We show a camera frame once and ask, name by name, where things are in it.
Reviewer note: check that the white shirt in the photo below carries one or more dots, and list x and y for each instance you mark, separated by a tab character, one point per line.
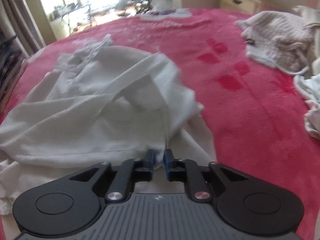
87	110

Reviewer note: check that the cream hooded garment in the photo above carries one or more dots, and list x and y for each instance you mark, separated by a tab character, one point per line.
310	17

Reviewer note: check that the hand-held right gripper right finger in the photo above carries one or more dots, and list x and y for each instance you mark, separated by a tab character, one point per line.
167	163

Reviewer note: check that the pink white knitted cardigan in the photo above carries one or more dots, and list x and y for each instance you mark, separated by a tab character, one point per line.
275	37

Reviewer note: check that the stack of folded clothes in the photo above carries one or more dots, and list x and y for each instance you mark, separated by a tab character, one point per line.
10	62

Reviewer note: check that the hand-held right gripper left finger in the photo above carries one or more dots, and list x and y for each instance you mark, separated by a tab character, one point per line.
150	160

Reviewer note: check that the folding table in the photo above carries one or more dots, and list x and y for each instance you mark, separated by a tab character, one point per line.
72	8

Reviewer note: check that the cream nightstand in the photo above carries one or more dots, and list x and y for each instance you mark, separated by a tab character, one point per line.
240	1

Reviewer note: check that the white plastic bag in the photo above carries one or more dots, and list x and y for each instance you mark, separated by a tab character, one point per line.
161	1

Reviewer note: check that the grey curtain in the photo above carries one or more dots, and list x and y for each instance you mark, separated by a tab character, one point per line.
22	25

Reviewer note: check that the pink floral blanket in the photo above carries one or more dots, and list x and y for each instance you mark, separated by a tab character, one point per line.
250	117

